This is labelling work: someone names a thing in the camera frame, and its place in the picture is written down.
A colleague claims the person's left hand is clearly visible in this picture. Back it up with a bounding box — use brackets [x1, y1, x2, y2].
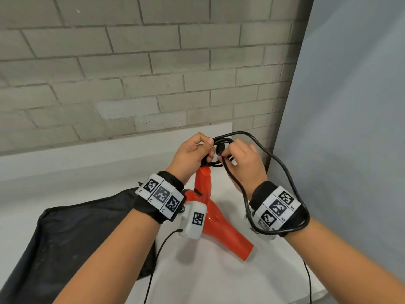
[165, 133, 216, 186]

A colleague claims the person's right hand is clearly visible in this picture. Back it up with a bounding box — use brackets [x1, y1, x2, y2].
[216, 138, 269, 200]

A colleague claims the black power cord with plug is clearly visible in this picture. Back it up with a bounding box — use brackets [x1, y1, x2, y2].
[201, 131, 311, 235]

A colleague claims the red hair dryer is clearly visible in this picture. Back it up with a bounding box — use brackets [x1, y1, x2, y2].
[182, 166, 254, 262]

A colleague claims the black fabric drawstring bag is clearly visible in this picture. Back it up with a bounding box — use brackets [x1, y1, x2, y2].
[0, 187, 157, 304]

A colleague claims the person's left forearm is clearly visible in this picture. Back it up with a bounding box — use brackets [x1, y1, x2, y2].
[52, 209, 161, 304]

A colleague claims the left wristband with marker tiles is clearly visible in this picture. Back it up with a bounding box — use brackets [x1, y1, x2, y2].
[133, 171, 187, 225]

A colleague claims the wristband with marker tiles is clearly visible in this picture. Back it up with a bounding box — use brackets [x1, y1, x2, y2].
[133, 171, 187, 225]
[249, 181, 309, 238]

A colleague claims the right wristband with marker tiles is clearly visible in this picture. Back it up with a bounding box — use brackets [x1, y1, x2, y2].
[249, 181, 309, 238]

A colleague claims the light grey partition board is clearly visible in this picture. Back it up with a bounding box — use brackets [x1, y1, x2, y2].
[267, 0, 405, 282]

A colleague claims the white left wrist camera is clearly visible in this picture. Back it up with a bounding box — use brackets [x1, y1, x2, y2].
[178, 200, 208, 240]

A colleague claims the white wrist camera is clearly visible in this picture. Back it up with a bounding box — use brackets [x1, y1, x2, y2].
[178, 200, 208, 240]
[250, 215, 278, 241]

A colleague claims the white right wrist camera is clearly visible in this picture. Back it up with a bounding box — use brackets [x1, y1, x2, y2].
[250, 215, 278, 241]

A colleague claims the thin black right camera cable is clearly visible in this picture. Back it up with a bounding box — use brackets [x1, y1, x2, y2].
[303, 260, 313, 304]

